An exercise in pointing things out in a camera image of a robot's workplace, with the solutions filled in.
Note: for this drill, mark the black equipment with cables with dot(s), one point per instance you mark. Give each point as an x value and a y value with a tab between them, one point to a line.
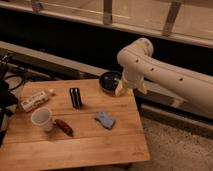
7	98

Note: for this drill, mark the red brown pocket knife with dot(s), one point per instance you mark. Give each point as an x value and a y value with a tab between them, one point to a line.
64	127

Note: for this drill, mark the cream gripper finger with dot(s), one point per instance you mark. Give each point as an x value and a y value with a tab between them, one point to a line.
120	89
142	88

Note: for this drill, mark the black round bowl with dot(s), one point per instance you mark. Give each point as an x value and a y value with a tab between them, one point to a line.
109	80

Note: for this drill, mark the blue sponge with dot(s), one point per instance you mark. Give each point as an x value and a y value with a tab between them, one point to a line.
105	120

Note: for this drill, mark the white plastic cup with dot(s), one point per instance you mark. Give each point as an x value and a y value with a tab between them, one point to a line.
42	117

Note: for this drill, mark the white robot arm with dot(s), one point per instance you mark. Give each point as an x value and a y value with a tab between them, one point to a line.
137	63

